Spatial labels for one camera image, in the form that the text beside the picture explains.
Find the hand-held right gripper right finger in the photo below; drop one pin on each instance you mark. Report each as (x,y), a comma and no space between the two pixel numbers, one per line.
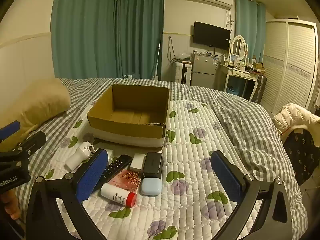
(227,180)

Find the white mop pole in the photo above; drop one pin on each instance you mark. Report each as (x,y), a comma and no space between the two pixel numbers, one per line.
(156,60)

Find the person's left hand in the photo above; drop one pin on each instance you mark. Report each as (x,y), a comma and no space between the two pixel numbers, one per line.
(11,206)

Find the grey checked blanket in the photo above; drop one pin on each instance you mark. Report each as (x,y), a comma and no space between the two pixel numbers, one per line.
(250,130)

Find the silver refrigerator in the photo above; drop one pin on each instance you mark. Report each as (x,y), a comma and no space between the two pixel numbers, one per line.
(203,71)

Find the black remote control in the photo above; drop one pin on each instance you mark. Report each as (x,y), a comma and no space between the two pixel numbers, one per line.
(117,163)

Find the wide teal curtain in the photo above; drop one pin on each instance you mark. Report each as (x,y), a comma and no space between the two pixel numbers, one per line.
(85,30)

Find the black wall television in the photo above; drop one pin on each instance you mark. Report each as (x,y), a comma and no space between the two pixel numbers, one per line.
(211,36)

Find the light blue earbuds case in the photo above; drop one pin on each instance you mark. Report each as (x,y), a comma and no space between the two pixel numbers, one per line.
(151,187)

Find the white vanity table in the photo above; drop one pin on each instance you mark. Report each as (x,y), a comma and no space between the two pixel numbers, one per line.
(237,73)

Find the tan pillow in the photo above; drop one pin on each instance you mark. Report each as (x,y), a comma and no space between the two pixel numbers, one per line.
(37,105)

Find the white louvred wardrobe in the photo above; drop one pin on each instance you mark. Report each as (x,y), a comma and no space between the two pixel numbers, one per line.
(290,65)

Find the white drawer cabinet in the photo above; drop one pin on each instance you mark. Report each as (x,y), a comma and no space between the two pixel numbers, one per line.
(178,72)

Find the cream puffer jacket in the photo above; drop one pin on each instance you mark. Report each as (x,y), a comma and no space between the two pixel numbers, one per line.
(295,117)

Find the small white box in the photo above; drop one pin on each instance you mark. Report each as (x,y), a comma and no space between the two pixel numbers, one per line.
(137,161)

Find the white floral quilt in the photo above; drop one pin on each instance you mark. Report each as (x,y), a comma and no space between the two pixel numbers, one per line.
(187,155)

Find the brown cardboard box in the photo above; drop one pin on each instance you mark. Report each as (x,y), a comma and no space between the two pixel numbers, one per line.
(125,130)

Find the dark suitcase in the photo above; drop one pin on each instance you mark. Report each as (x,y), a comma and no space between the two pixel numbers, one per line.
(260,88)

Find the narrow teal curtain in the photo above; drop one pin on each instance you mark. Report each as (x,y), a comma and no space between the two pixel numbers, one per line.
(250,30)

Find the black glasses case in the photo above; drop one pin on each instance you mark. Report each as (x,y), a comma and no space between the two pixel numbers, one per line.
(152,165)

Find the oval vanity mirror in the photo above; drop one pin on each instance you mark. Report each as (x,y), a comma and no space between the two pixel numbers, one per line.
(238,47)

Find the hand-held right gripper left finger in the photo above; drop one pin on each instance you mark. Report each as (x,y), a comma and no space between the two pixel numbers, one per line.
(91,176)

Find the white handheld device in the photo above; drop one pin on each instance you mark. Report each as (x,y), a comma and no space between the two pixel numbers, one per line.
(75,158)

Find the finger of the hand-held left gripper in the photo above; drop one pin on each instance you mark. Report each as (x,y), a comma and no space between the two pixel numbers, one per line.
(10,130)
(33,141)

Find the dark printed cloth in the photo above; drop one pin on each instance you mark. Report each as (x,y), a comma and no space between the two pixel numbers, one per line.
(302,152)

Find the pink paper clip box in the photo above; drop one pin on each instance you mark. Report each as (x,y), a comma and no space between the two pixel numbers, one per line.
(125,177)

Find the white bottle with red cap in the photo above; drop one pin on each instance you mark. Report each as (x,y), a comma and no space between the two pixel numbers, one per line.
(112,192)

